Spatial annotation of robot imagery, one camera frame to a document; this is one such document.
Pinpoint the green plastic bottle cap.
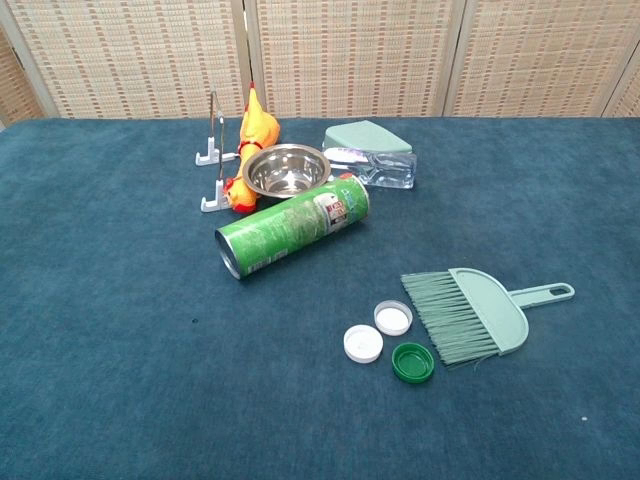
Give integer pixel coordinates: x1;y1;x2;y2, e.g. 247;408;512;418
391;342;436;385

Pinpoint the small green hand broom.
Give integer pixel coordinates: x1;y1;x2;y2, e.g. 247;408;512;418
399;267;576;372

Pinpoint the clear plastic water bottle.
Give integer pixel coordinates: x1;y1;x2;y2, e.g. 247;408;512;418
322;147;419;191

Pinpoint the green cylindrical chip can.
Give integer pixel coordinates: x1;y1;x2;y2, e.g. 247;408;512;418
214;173;372;281

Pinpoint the stainless steel bowl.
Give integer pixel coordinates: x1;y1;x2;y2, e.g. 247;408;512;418
241;143;332;202

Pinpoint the light green dustpan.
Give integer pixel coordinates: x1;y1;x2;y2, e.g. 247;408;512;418
321;119;415;156

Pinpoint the yellow rubber chicken toy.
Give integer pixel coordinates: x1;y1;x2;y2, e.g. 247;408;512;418
223;82;281;215

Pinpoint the woven bamboo screen panel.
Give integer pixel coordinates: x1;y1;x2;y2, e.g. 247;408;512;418
244;0;464;120
0;0;250;120
0;22;44;129
602;54;640;119
444;0;640;119

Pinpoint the blue felt table cover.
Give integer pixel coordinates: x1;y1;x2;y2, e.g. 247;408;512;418
0;116;640;480

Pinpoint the wire rack with white feet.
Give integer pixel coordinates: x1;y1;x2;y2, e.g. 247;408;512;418
194;89;251;214

